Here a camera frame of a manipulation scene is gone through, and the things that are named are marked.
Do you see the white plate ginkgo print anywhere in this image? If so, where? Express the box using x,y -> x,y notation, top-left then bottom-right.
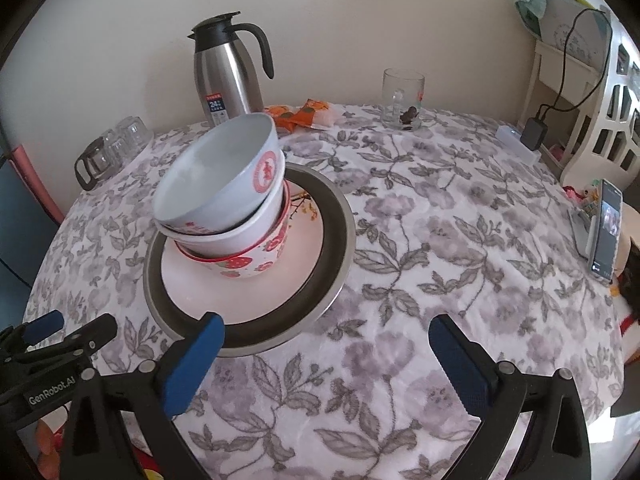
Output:
160,182 -> 326,326

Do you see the clear glass cup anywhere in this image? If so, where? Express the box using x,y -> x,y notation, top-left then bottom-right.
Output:
117,116 -> 154,150
101,127 -> 129,162

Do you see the black charger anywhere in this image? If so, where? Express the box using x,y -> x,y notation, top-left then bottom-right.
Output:
520,117 -> 547,152

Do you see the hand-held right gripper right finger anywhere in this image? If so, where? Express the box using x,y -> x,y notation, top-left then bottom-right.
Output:
427,314 -> 593,480

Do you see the stainless steel thermos jug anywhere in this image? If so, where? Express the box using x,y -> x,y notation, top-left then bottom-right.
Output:
187,11 -> 275,128

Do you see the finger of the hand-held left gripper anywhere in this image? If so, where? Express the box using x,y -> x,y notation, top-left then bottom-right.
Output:
0,310 -> 66,348
30,312 -> 118,367

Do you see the black cable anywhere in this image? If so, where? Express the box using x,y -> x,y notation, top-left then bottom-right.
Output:
537,7 -> 614,121

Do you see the pale blue round bowl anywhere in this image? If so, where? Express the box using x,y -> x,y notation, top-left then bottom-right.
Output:
151,113 -> 286,236

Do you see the clear glass mug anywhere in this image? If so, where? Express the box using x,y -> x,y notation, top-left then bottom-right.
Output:
382,68 -> 426,131

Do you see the white power strip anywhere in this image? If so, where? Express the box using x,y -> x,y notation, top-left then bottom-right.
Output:
496,125 -> 543,163

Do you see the pink toy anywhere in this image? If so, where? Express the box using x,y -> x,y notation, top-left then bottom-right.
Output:
565,182 -> 601,207

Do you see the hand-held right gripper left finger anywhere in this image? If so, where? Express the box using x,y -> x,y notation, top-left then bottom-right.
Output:
60,311 -> 227,480

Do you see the strawberry print bowl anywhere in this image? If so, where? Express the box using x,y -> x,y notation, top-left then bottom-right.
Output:
172,180 -> 293,281

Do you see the stainless steel basin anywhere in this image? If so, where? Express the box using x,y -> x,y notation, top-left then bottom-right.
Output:
142,162 -> 357,358

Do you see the glass pitcher black handle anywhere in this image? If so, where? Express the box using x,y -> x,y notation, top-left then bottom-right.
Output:
74,132 -> 119,191

